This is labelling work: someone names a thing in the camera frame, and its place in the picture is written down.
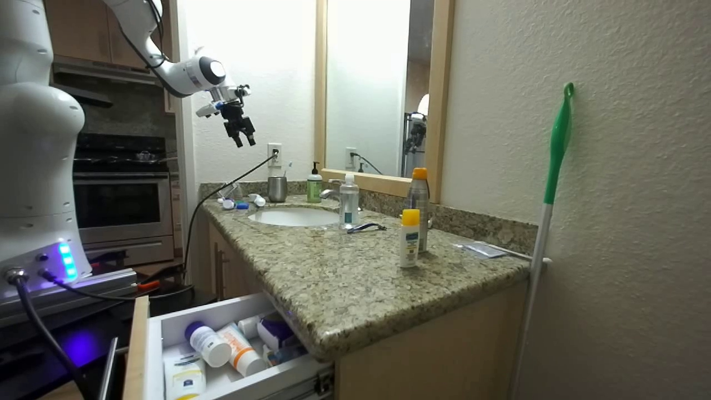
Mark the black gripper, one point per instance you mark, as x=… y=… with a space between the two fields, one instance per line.
x=234 y=113

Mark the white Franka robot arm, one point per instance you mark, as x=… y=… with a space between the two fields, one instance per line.
x=37 y=148

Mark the white toothpaste tube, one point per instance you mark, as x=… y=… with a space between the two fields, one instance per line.
x=257 y=202

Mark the small blue packet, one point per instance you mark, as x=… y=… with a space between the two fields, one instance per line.
x=240 y=206

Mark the green soap pump bottle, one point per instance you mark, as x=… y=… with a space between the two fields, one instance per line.
x=315 y=189

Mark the white oval sink basin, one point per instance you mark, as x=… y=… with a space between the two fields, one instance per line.
x=292 y=216

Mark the chrome sink faucet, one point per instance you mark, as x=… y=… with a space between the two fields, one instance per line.
x=330 y=192

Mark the clear plastic bottle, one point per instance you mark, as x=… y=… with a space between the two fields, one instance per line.
x=349 y=203

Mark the stainless steel oven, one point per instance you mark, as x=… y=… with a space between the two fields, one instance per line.
x=123 y=207

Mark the dark blue slim stick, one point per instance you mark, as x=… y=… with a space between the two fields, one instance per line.
x=367 y=225

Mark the orange clamp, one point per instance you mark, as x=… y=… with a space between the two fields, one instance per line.
x=148 y=286

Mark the grey spray can orange cap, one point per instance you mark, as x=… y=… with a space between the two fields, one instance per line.
x=420 y=194

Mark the white bottle yellow cap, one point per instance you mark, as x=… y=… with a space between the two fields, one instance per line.
x=410 y=242

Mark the blue purple small box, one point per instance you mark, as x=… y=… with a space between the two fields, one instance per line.
x=274 y=334

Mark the white pill bottle blue cap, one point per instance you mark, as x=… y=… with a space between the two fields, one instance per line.
x=209 y=345

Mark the orange white cream tube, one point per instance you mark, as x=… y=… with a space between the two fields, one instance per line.
x=240 y=352

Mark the open white vanity drawer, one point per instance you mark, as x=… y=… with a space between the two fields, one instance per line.
x=136 y=347

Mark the white box blue label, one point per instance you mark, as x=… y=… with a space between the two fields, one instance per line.
x=186 y=378

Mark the white flat packet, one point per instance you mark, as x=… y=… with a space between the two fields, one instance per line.
x=480 y=248

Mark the wooden vanity cabinet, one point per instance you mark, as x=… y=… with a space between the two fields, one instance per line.
x=429 y=347

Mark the black robot cart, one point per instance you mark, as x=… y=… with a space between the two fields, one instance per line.
x=29 y=369

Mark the white wall outlet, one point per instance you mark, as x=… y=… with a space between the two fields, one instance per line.
x=274 y=148

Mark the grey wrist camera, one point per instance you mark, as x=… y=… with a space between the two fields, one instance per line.
x=207 y=110

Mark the wood framed wall mirror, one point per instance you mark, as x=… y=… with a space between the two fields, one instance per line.
x=367 y=89

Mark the wooden kitchen wall cabinet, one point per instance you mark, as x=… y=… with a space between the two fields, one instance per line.
x=90 y=35

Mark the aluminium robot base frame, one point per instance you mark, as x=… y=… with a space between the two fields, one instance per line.
x=103 y=282

